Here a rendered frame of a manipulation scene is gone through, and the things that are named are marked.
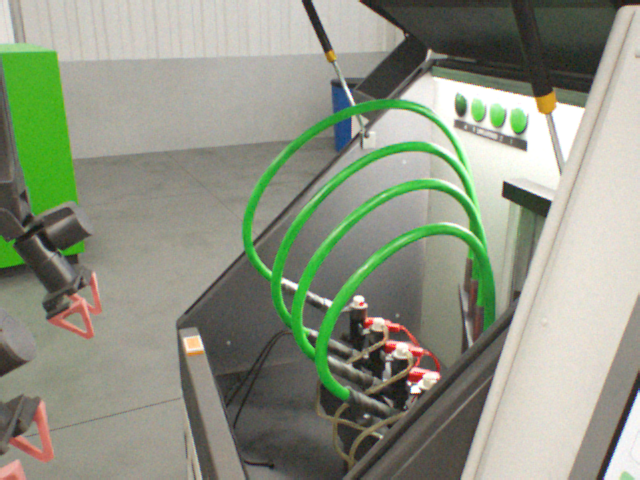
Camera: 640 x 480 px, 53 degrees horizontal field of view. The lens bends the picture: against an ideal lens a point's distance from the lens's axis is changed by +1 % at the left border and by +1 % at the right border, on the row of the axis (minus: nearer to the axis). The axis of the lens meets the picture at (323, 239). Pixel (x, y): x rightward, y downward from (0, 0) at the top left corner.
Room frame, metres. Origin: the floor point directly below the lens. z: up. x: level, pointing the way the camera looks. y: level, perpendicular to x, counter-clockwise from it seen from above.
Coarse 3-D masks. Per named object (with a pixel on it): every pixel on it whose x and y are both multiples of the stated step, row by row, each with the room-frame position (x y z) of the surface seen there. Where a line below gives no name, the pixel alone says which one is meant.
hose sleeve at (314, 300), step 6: (282, 282) 0.88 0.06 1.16; (288, 282) 0.88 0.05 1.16; (282, 288) 0.88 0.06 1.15; (288, 288) 0.88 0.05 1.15; (294, 288) 0.88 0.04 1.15; (294, 294) 0.88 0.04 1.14; (306, 294) 0.89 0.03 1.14; (312, 294) 0.90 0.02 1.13; (306, 300) 0.89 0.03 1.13; (312, 300) 0.89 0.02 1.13; (318, 300) 0.89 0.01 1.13; (312, 306) 0.89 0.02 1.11; (318, 306) 0.89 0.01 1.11
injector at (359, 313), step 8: (352, 304) 0.93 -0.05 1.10; (352, 312) 0.91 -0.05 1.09; (360, 312) 0.91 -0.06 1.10; (352, 320) 0.91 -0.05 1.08; (360, 320) 0.91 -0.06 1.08; (352, 328) 0.91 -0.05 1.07; (344, 336) 0.91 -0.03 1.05; (352, 336) 0.91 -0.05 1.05; (360, 336) 0.91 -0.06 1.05; (352, 344) 0.91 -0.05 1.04; (360, 344) 0.91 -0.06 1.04; (360, 352) 0.91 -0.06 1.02; (360, 368) 0.92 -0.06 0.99
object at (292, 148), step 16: (336, 112) 0.91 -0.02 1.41; (352, 112) 0.91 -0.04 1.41; (416, 112) 0.95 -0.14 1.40; (432, 112) 0.95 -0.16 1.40; (320, 128) 0.90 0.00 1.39; (448, 128) 0.96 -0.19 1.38; (464, 160) 0.97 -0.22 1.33; (272, 176) 0.87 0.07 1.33; (256, 192) 0.87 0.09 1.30; (256, 256) 0.87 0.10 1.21
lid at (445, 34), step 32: (384, 0) 1.21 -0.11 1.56; (416, 0) 1.09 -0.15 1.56; (448, 0) 0.99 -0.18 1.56; (480, 0) 0.91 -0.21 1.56; (544, 0) 0.78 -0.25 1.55; (576, 0) 0.73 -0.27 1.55; (608, 0) 0.68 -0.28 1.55; (416, 32) 1.28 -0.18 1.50; (448, 32) 1.15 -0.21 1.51; (480, 32) 1.04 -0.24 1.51; (512, 32) 0.95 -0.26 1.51; (544, 32) 0.88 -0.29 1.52; (576, 32) 0.81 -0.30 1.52; (608, 32) 0.76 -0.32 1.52; (576, 64) 0.92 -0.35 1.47
